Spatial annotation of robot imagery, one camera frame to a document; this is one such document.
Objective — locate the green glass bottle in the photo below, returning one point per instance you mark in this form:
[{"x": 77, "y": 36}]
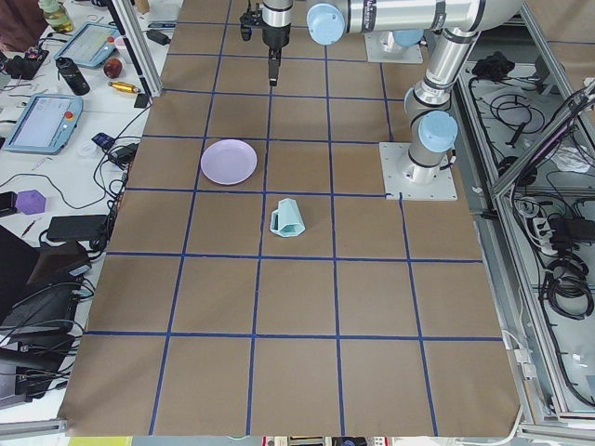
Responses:
[{"x": 56, "y": 15}]

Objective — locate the purple faceted object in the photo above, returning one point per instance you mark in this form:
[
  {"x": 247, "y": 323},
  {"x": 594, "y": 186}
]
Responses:
[{"x": 31, "y": 202}]

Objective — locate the lilac plate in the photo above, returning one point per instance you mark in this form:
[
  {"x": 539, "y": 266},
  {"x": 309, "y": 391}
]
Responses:
[{"x": 229, "y": 162}]

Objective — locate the gold metal cylinder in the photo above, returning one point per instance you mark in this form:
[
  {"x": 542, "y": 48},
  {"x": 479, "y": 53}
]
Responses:
[{"x": 124, "y": 87}]

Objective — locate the blue teach pendant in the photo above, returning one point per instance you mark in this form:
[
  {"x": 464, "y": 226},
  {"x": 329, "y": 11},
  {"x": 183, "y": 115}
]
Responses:
[
  {"x": 90, "y": 45},
  {"x": 46, "y": 124}
]

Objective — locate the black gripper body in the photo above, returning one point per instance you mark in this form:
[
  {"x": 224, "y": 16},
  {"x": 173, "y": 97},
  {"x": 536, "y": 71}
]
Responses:
[{"x": 274, "y": 36}]

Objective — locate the light blue faceted cup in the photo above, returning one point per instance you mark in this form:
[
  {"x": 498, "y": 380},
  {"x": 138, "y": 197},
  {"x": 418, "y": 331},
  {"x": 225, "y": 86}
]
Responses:
[{"x": 286, "y": 220}]

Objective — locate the black power adapter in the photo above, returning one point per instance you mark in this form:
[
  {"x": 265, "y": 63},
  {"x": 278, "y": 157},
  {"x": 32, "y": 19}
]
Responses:
[{"x": 158, "y": 37}]

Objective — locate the black power brick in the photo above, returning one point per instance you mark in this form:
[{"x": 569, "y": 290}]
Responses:
[{"x": 75, "y": 228}]

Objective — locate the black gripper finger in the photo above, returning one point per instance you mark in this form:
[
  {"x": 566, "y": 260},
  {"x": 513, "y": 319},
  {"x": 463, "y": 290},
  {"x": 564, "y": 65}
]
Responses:
[
  {"x": 272, "y": 67},
  {"x": 277, "y": 63}
]

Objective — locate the blue teach pendant far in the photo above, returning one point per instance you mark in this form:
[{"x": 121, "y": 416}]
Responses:
[{"x": 90, "y": 45}]

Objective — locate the black water bottle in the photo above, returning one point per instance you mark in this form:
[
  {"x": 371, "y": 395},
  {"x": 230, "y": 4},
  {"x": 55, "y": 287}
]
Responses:
[{"x": 70, "y": 73}]

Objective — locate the blue teach pendant near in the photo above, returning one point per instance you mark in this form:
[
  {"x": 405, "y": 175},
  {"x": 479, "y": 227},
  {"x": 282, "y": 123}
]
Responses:
[{"x": 46, "y": 124}]

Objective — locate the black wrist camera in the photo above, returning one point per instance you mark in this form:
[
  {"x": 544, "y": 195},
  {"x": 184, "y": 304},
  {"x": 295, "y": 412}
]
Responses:
[{"x": 249, "y": 20}]

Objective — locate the aluminium frame post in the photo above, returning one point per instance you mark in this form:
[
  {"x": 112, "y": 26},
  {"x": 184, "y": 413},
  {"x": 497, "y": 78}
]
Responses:
[{"x": 126, "y": 19}]

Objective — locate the red apple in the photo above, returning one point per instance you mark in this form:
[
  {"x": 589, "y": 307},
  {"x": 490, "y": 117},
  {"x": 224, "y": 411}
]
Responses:
[{"x": 112, "y": 68}]

